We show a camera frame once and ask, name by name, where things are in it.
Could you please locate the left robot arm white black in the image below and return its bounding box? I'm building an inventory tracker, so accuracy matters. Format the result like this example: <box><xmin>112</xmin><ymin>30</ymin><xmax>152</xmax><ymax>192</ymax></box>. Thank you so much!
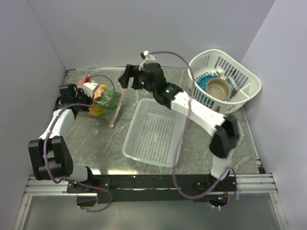
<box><xmin>28</xmin><ymin>81</ymin><xmax>98</xmax><ymax>193</ymax></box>

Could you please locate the clear zip bag pink slider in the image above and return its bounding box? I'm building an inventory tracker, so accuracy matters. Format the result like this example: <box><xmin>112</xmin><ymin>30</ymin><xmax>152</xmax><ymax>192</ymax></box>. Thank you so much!
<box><xmin>77</xmin><ymin>76</ymin><xmax>125</xmax><ymax>128</ymax></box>

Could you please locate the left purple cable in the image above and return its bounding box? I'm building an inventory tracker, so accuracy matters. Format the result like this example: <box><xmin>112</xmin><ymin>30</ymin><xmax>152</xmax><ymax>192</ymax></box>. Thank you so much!
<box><xmin>42</xmin><ymin>74</ymin><xmax>116</xmax><ymax>213</ymax></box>

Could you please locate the white blue patterned dish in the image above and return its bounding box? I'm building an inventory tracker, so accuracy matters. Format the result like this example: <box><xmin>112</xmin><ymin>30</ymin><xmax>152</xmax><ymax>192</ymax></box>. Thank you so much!
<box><xmin>225</xmin><ymin>76</ymin><xmax>239</xmax><ymax>95</ymax></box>

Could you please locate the white perforated shallow tray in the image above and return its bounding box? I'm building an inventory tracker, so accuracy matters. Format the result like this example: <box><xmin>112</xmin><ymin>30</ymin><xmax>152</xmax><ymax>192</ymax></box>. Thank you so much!
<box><xmin>122</xmin><ymin>98</ymin><xmax>186</xmax><ymax>168</ymax></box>

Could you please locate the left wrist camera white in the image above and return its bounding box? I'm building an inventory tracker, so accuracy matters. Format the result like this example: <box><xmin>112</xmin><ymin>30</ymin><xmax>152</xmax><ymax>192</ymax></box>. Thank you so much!
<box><xmin>82</xmin><ymin>81</ymin><xmax>99</xmax><ymax>98</ymax></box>

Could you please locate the white slatted dish basket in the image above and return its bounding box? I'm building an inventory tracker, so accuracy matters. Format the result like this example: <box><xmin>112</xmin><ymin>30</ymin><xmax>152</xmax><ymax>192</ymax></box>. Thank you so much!
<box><xmin>188</xmin><ymin>49</ymin><xmax>262</xmax><ymax>114</ymax></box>

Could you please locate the purple cable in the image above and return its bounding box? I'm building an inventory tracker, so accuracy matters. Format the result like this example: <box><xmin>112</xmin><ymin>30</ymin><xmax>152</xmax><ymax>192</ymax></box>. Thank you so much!
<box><xmin>148</xmin><ymin>50</ymin><xmax>239</xmax><ymax>209</ymax></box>
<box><xmin>42</xmin><ymin>74</ymin><xmax>116</xmax><ymax>213</ymax></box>

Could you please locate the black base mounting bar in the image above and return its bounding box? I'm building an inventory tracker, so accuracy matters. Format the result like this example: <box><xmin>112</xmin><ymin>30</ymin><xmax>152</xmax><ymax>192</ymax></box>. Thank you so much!
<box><xmin>67</xmin><ymin>174</ymin><xmax>236</xmax><ymax>204</ymax></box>

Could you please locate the blue plate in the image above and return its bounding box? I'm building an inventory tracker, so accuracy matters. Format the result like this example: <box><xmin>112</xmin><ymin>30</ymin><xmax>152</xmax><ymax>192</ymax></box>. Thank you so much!
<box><xmin>196</xmin><ymin>75</ymin><xmax>218</xmax><ymax>91</ymax></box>

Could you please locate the fake green lettuce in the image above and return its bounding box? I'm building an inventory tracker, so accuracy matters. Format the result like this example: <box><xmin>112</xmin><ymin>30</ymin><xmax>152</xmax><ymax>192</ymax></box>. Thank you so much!
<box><xmin>97</xmin><ymin>90</ymin><xmax>121</xmax><ymax>112</ymax></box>

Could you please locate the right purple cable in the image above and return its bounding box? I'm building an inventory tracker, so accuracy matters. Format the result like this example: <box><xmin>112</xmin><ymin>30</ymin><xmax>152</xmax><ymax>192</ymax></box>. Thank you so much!
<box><xmin>148</xmin><ymin>50</ymin><xmax>239</xmax><ymax>209</ymax></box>

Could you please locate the beige bowl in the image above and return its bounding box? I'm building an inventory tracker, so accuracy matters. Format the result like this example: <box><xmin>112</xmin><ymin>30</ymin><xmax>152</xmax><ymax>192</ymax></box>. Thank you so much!
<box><xmin>206</xmin><ymin>78</ymin><xmax>232</xmax><ymax>101</ymax></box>

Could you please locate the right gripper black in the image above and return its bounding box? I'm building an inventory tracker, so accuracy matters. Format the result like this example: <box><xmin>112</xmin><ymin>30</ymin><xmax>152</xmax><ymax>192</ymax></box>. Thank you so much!
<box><xmin>118</xmin><ymin>65</ymin><xmax>156</xmax><ymax>95</ymax></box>

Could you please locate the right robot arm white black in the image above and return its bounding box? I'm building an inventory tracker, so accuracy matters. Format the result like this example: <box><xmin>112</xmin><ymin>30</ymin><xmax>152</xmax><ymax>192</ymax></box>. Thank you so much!
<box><xmin>118</xmin><ymin>63</ymin><xmax>239</xmax><ymax>191</ymax></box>

